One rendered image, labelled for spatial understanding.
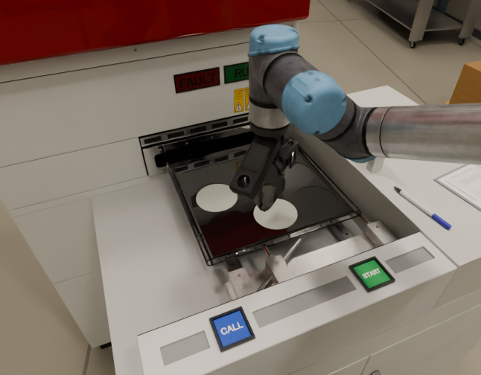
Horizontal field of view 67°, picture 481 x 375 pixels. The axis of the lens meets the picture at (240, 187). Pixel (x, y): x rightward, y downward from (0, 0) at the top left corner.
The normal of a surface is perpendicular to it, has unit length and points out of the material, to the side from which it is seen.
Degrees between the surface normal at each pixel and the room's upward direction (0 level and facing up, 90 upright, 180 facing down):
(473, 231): 0
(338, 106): 91
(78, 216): 90
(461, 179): 0
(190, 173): 0
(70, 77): 90
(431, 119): 44
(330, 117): 90
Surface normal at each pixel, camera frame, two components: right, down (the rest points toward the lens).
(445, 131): -0.78, 0.03
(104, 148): 0.37, 0.61
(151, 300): -0.02, -0.76
